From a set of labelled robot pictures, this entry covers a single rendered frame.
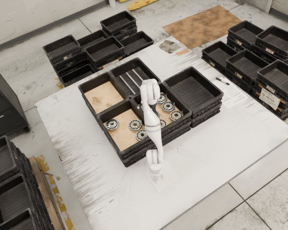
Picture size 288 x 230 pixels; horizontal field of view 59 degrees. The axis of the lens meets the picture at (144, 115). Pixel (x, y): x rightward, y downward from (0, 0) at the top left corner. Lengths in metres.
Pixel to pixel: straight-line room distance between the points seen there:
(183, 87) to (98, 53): 1.42
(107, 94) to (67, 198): 1.15
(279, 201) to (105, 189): 1.57
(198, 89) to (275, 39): 1.43
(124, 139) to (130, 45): 1.80
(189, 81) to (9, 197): 1.84
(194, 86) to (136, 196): 1.01
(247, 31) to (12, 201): 3.17
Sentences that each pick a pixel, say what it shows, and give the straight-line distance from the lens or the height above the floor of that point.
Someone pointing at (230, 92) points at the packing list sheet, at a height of 0.70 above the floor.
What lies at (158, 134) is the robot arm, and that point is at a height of 1.15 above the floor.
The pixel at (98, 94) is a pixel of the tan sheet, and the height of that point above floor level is 0.83.
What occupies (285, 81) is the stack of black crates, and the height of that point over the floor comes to 0.49.
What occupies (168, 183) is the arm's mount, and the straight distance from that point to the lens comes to 1.85.
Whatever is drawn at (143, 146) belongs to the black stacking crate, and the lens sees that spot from 1.84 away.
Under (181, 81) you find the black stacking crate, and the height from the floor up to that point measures 0.83.
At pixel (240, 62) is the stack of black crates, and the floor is 0.38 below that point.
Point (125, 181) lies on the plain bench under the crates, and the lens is 1.90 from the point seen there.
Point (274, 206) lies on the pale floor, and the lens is 2.67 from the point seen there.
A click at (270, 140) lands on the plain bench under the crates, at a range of 2.12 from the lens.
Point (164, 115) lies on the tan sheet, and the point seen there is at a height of 0.83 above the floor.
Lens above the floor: 2.41
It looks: 51 degrees down
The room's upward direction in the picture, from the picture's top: 11 degrees counter-clockwise
